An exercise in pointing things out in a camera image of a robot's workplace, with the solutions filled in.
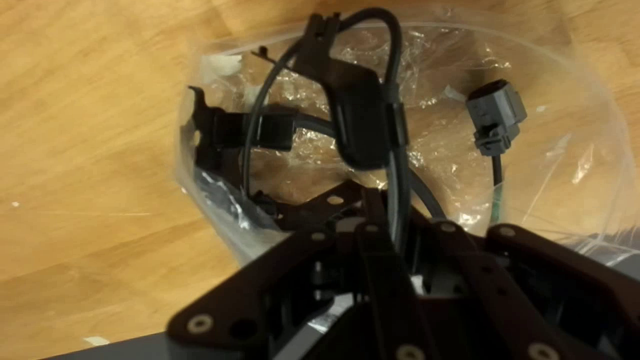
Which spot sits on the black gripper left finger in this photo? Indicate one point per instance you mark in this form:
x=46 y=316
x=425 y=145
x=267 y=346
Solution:
x=347 y=293

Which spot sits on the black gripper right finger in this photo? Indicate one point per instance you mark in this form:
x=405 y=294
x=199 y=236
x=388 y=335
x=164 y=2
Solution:
x=521 y=301

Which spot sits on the clear plastic bag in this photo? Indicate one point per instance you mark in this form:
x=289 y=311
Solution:
x=453 y=160

